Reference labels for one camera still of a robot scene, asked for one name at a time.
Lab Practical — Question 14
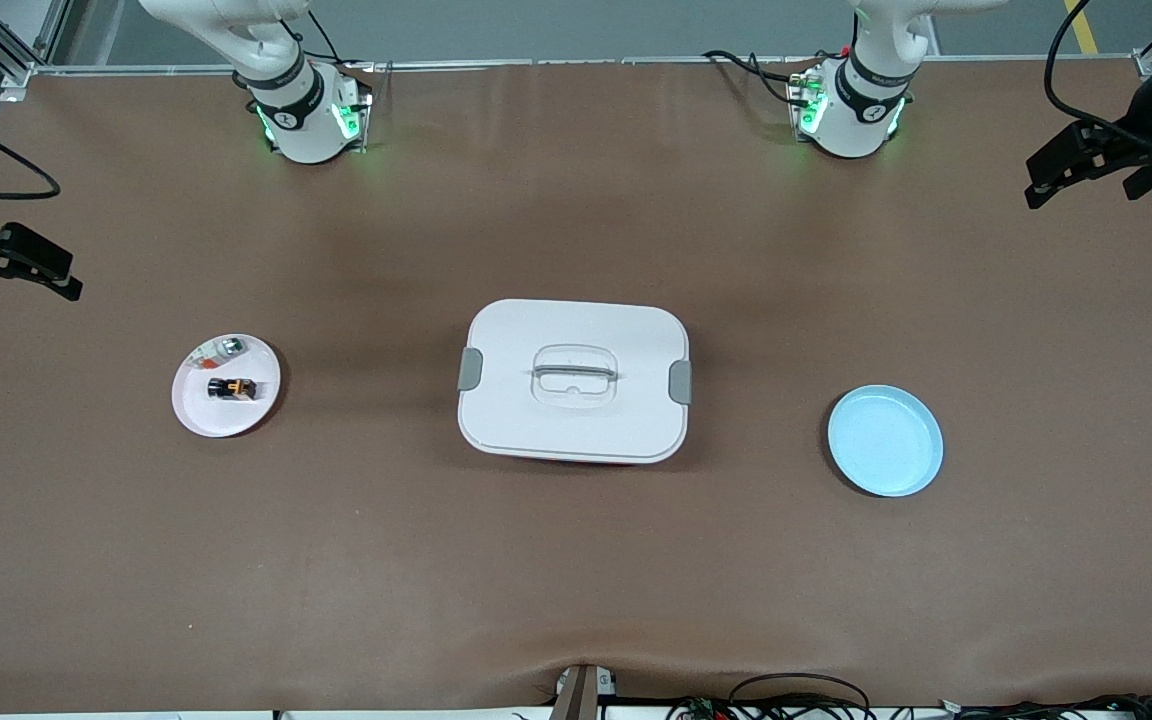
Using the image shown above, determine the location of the white lidded storage box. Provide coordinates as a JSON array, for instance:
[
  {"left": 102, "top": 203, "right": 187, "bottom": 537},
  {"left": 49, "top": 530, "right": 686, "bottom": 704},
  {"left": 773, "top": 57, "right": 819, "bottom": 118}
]
[{"left": 457, "top": 298, "right": 693, "bottom": 465}]

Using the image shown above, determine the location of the pink round plate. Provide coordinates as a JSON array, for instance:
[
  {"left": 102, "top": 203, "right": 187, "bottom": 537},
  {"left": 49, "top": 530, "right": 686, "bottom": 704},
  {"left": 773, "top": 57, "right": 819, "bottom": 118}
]
[{"left": 172, "top": 334, "right": 282, "bottom": 439}]

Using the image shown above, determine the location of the light blue round plate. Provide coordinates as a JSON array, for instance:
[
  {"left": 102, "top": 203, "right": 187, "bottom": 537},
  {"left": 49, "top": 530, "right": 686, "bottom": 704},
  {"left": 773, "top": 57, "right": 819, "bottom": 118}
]
[{"left": 827, "top": 385, "right": 944, "bottom": 498}]

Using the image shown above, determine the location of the brown table mat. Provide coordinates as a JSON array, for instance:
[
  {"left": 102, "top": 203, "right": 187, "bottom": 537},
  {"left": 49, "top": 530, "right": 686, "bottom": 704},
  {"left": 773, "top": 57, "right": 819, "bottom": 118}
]
[{"left": 0, "top": 58, "right": 1152, "bottom": 716}]

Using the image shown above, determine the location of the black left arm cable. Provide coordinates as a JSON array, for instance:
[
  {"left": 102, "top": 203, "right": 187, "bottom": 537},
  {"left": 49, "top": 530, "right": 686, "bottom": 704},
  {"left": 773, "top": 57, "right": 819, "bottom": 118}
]
[{"left": 1043, "top": 0, "right": 1152, "bottom": 156}]

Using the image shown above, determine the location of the black base cable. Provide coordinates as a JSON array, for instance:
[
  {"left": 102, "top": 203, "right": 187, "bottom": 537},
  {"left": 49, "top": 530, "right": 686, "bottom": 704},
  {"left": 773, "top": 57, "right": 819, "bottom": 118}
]
[
  {"left": 703, "top": 48, "right": 817, "bottom": 106},
  {"left": 281, "top": 10, "right": 369, "bottom": 69}
]

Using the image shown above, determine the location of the black cable bundle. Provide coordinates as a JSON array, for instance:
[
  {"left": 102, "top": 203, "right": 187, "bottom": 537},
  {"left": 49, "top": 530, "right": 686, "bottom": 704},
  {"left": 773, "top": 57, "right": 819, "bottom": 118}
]
[{"left": 936, "top": 694, "right": 1152, "bottom": 720}]

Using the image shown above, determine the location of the black looped cable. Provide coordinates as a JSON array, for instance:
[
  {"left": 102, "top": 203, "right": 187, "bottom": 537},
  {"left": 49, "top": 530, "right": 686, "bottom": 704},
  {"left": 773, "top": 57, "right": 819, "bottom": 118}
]
[{"left": 729, "top": 673, "right": 872, "bottom": 720}]

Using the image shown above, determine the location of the camera mount post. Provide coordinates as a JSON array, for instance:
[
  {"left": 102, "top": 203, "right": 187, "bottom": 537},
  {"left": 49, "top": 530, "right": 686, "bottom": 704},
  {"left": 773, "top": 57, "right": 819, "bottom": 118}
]
[{"left": 548, "top": 663, "right": 617, "bottom": 720}]

